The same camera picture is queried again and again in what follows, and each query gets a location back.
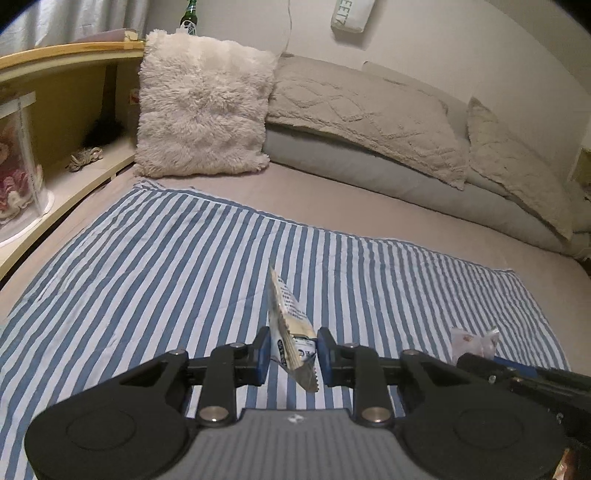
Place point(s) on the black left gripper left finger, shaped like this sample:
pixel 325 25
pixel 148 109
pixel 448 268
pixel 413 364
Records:
pixel 229 368

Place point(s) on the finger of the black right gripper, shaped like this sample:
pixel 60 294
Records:
pixel 561 391
pixel 535 366

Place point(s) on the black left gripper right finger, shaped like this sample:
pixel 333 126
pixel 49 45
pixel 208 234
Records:
pixel 358 368

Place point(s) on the white small snack sachet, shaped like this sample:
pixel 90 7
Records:
pixel 293 339

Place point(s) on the small clear candy packet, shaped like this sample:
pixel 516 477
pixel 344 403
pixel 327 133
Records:
pixel 464 342

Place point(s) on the blue striped cloth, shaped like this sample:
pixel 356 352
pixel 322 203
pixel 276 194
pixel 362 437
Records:
pixel 166 268

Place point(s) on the grey folded duvet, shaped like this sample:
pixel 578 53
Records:
pixel 482 201

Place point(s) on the right wooden shelf unit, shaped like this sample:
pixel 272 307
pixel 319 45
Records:
pixel 581 172

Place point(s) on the beige quilted pillow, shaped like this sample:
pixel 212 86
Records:
pixel 391 119

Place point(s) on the clear box with doll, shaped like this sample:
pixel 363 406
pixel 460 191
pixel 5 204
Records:
pixel 24 197

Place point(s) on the white fluffy pillow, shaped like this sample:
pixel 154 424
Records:
pixel 203 106

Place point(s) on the wooden bedside shelf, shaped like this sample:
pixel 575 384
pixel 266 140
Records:
pixel 81 123

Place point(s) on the green glass bottle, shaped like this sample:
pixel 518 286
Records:
pixel 189 20

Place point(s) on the white hanging pouch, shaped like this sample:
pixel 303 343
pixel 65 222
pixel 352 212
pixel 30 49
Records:
pixel 352 15

